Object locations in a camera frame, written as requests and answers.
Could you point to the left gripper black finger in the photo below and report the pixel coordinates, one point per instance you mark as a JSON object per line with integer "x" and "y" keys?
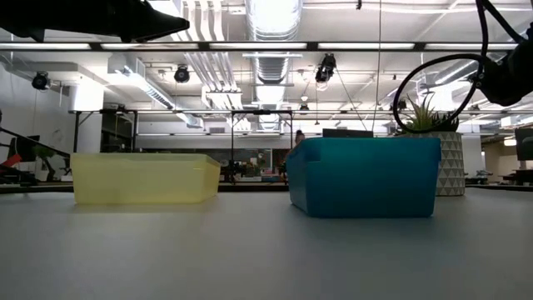
{"x": 141, "y": 21}

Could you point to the yellow translucent plastic bin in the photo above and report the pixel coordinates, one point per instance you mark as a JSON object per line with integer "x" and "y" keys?
{"x": 141, "y": 179}

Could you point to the black monitor behind bin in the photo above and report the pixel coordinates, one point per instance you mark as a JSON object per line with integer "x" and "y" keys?
{"x": 347, "y": 133}

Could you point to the blue plastic bin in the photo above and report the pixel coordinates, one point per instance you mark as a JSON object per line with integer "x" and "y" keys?
{"x": 362, "y": 179}

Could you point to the black ceiling spotlight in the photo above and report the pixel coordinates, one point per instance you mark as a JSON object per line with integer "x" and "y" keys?
{"x": 41, "y": 80}
{"x": 182, "y": 74}

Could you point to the dark monitor at room edge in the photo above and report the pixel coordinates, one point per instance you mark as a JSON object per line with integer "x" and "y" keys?
{"x": 524, "y": 143}

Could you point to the black overhead light bar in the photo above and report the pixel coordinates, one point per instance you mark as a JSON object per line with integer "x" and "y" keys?
{"x": 204, "y": 46}

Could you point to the potted succulent patterned white pot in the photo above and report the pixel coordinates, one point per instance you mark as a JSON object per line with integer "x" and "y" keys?
{"x": 451, "y": 166}

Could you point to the dark background shelf unit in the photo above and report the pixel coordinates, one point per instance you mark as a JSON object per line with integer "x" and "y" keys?
{"x": 118, "y": 129}

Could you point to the black tilted background monitor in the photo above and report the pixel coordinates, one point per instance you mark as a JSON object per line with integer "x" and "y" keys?
{"x": 23, "y": 152}

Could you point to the red angled object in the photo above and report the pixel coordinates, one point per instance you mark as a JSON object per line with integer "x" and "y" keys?
{"x": 11, "y": 161}

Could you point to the person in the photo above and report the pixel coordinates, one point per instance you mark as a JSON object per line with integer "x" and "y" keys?
{"x": 299, "y": 136}

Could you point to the grey table mat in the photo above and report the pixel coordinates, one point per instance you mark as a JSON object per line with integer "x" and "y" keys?
{"x": 266, "y": 258}

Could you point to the silver ceiling air duct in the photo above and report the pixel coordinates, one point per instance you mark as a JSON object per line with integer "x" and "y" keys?
{"x": 272, "y": 16}

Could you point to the black hanging overhead camera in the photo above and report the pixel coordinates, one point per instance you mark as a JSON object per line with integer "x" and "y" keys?
{"x": 327, "y": 66}

